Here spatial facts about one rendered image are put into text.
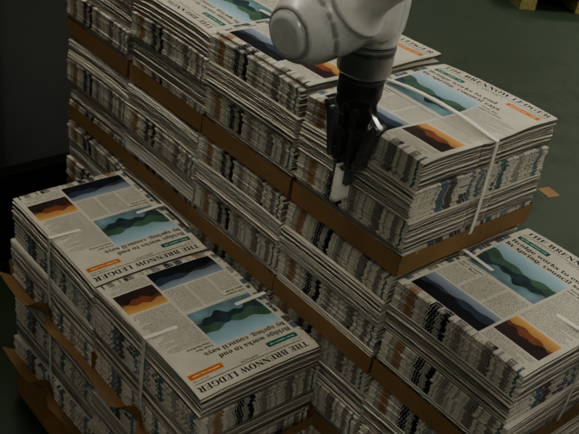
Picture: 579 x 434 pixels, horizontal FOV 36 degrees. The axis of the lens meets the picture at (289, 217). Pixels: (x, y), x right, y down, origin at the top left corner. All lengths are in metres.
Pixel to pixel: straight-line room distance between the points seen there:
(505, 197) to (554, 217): 1.95
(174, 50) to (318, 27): 0.76
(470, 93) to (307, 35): 0.60
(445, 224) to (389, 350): 0.25
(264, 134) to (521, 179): 0.49
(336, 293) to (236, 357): 0.22
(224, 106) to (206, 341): 0.47
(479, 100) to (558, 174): 2.29
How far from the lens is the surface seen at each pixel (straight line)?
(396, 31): 1.40
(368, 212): 1.56
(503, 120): 1.67
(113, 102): 2.22
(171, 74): 1.98
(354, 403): 1.79
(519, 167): 1.70
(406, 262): 1.56
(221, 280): 1.88
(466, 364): 1.52
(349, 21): 1.23
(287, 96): 1.66
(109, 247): 1.95
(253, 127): 1.76
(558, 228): 3.59
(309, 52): 1.23
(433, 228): 1.57
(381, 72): 1.43
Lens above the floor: 1.72
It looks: 32 degrees down
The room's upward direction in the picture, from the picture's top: 9 degrees clockwise
